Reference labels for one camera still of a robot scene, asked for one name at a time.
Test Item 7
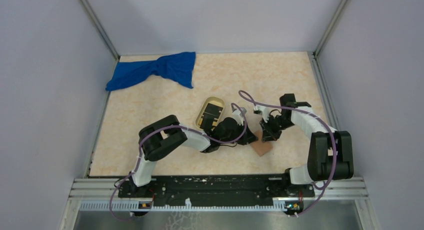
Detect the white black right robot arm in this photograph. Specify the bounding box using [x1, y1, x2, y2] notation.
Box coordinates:
[254, 93, 354, 196]

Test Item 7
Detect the aluminium corner post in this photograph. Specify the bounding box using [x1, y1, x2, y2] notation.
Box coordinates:
[78, 0, 121, 61]
[313, 0, 351, 59]

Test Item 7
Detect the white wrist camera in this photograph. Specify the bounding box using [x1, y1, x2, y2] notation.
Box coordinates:
[253, 104, 271, 123]
[231, 107, 247, 126]

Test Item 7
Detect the blue cloth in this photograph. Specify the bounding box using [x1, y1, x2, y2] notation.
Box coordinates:
[105, 52, 196, 92]

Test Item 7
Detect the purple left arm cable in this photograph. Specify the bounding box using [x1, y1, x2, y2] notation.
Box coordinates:
[109, 102, 249, 222]

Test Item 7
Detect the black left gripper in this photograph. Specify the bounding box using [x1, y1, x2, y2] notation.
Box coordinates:
[220, 120, 258, 145]

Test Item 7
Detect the white slotted cable duct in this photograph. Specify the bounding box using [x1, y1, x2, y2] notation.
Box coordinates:
[79, 199, 288, 212]

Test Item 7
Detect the aluminium front rail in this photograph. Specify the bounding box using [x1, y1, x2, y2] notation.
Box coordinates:
[68, 177, 369, 200]

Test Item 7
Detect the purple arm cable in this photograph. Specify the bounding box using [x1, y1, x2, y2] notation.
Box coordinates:
[109, 102, 249, 222]
[238, 90, 339, 218]

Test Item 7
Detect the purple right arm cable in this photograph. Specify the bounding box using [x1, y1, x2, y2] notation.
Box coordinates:
[238, 90, 339, 218]

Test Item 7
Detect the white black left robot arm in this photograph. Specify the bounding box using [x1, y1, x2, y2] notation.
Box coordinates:
[130, 115, 258, 197]

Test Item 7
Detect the beige oval plastic tray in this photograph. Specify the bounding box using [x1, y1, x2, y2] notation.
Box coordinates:
[195, 96, 226, 131]

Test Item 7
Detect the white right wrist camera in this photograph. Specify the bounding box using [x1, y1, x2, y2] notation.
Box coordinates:
[253, 104, 271, 123]

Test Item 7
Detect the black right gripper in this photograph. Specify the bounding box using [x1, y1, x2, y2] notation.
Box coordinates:
[259, 113, 295, 143]

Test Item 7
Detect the aluminium right corner post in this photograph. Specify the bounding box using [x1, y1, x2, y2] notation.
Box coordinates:
[313, 0, 351, 59]

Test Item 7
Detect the black magnetic stripe card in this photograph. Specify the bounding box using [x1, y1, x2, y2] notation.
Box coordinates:
[200, 103, 223, 130]

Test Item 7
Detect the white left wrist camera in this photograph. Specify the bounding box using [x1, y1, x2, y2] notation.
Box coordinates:
[231, 107, 247, 126]

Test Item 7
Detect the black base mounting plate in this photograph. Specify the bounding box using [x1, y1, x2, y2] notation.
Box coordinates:
[118, 173, 315, 207]

